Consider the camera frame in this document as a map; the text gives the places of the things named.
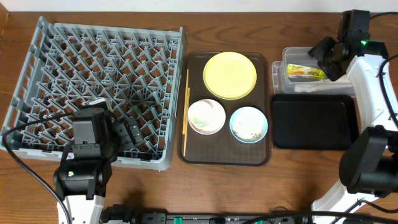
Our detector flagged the yellow snack wrapper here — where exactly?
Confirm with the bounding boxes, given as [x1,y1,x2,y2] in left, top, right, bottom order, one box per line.
[287,63,326,80]

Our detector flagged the brown serving tray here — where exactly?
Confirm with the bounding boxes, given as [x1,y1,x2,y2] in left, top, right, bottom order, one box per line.
[178,51,272,166]

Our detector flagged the black tray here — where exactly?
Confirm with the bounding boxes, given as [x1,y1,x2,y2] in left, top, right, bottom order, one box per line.
[271,94,359,151]

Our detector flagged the wooden chopstick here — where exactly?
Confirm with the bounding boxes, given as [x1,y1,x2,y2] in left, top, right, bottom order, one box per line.
[182,69,190,135]
[183,86,191,157]

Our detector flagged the clear plastic bin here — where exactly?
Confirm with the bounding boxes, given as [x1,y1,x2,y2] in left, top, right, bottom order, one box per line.
[280,47,354,96]

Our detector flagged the light blue bowl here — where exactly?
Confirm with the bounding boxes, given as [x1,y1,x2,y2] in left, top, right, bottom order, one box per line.
[229,106,268,144]

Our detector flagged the rice and nut scraps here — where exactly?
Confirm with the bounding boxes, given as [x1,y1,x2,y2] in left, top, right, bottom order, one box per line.
[233,121,263,142]

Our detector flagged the yellow plate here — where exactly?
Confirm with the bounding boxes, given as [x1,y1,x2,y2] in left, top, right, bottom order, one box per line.
[203,52,257,100]

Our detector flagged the white paper napkin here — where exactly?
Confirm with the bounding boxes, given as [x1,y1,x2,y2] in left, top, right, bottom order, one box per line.
[294,82,354,95]

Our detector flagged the clear bin lid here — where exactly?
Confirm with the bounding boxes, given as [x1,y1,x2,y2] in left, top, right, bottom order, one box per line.
[272,61,283,95]

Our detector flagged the white cup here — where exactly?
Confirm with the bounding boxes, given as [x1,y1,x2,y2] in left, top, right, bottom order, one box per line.
[188,101,213,127]

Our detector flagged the grey plastic dish rack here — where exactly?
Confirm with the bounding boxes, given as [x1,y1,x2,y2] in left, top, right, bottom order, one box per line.
[1,18,185,171]

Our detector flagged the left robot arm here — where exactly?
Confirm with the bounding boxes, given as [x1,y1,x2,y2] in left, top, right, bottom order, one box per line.
[53,107,143,223]

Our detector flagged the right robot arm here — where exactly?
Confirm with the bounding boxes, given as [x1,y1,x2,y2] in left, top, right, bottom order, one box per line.
[308,10,397,223]

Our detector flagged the black equipment rail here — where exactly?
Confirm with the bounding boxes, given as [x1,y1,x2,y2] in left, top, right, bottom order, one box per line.
[98,204,313,224]

